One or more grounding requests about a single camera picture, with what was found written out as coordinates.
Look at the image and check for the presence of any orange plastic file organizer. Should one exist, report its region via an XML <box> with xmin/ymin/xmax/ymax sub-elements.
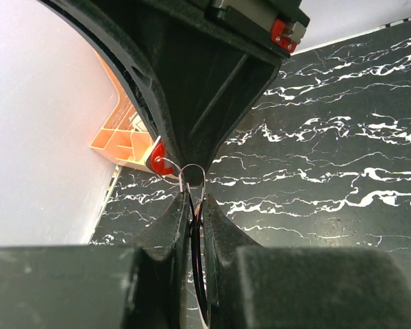
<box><xmin>90</xmin><ymin>57</ymin><xmax>153</xmax><ymax>172</ymax></box>

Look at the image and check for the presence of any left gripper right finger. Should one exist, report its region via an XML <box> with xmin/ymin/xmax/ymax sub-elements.
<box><xmin>203</xmin><ymin>195</ymin><xmax>411</xmax><ymax>328</ymax></box>

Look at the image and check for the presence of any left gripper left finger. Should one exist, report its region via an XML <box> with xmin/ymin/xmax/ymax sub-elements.
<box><xmin>0</xmin><ymin>193</ymin><xmax>190</xmax><ymax>328</ymax></box>

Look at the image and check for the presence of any large silver keyring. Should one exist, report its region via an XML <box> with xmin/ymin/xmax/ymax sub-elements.
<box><xmin>160</xmin><ymin>156</ymin><xmax>208</xmax><ymax>329</ymax></box>

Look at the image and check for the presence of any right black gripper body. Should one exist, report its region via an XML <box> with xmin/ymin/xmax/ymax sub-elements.
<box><xmin>207</xmin><ymin>0</ymin><xmax>310</xmax><ymax>53</ymax></box>

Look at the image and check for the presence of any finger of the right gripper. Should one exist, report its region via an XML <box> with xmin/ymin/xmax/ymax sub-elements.
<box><xmin>45</xmin><ymin>1</ymin><xmax>285</xmax><ymax>182</ymax></box>

